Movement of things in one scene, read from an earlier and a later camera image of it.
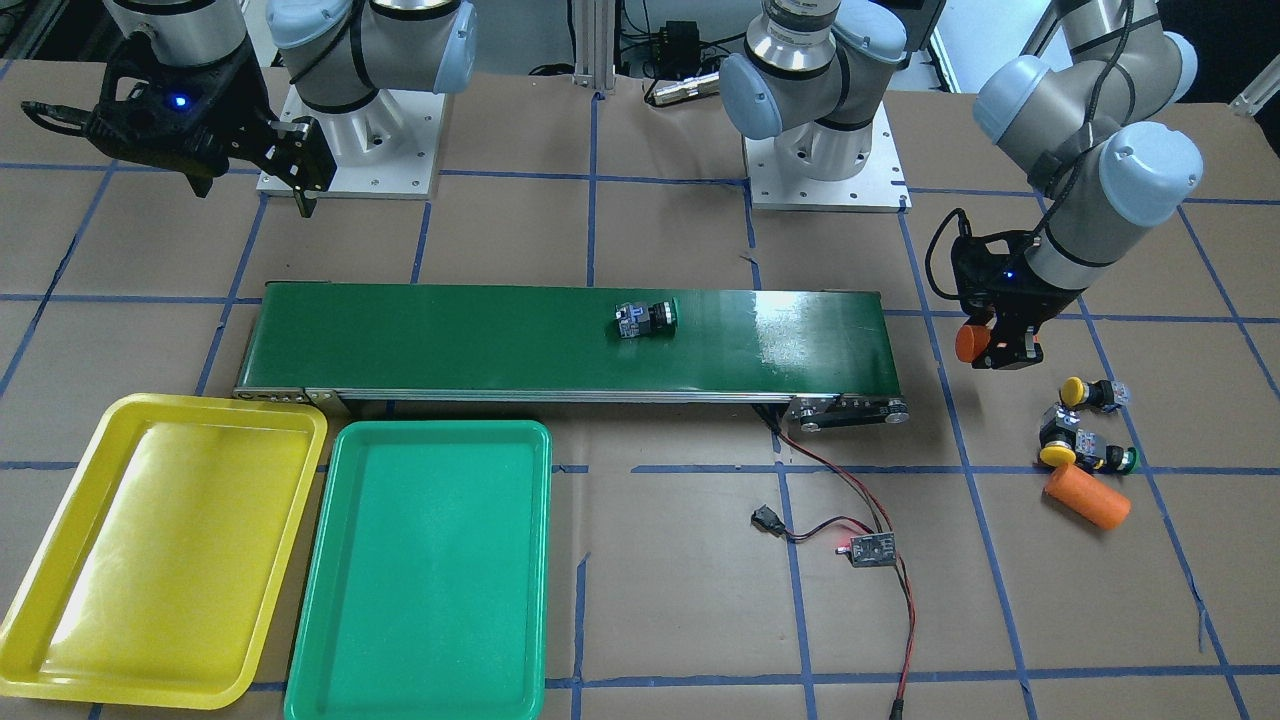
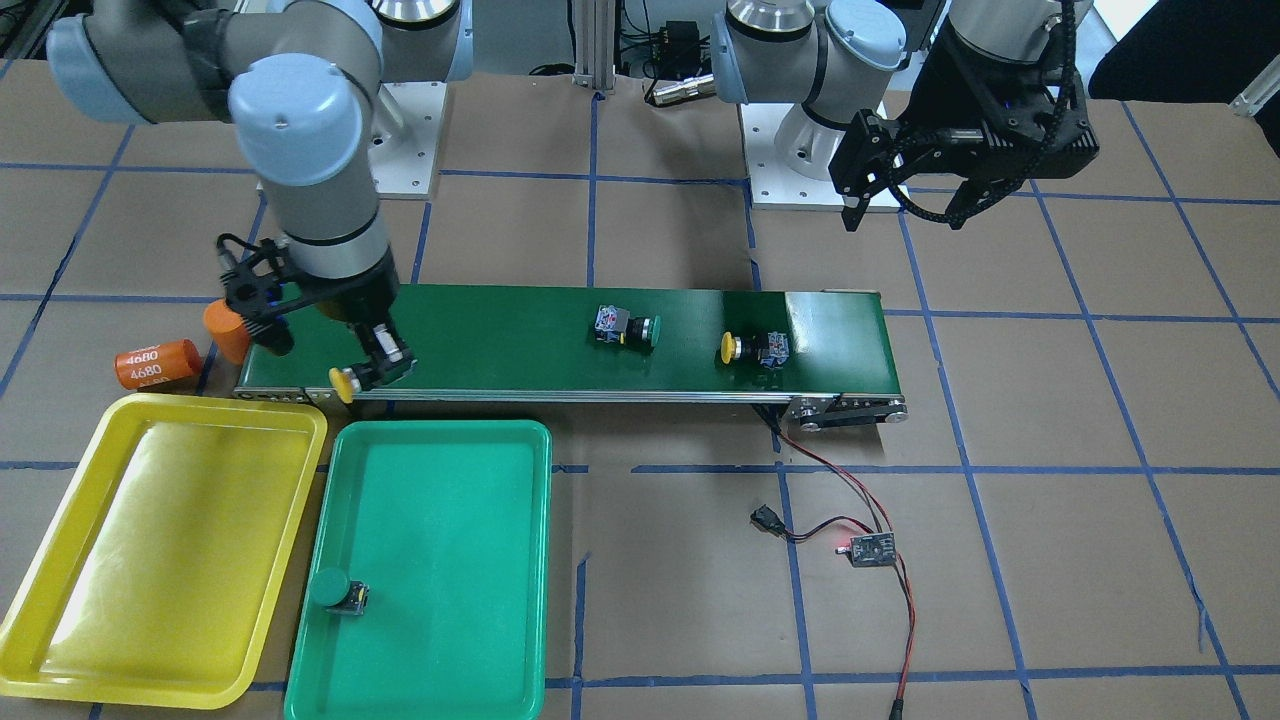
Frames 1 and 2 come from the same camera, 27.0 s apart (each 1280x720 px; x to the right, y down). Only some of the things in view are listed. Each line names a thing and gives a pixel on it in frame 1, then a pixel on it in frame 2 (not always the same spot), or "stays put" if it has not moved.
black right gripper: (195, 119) → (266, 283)
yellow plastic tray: (158, 577) stays put
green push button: (1119, 461) → (615, 325)
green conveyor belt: (824, 347) stays put
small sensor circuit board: (871, 550) stays put
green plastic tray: (425, 590) stays put
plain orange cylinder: (1086, 495) → (229, 330)
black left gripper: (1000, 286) → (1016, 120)
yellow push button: (1105, 395) → (771, 348)
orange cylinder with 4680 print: (970, 341) → (175, 360)
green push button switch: (635, 319) → (333, 589)
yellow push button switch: (1066, 443) → (345, 382)
